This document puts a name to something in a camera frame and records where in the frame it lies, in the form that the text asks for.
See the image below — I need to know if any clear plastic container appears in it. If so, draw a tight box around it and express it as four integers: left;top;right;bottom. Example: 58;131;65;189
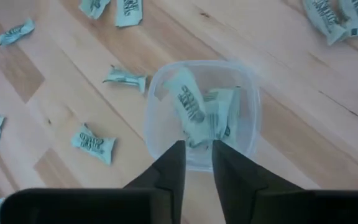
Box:
144;60;263;172

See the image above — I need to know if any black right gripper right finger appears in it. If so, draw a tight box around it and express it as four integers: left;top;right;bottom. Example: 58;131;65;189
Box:
211;139;305;224

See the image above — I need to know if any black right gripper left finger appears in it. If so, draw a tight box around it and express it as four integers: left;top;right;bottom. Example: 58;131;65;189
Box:
122;139;186;224

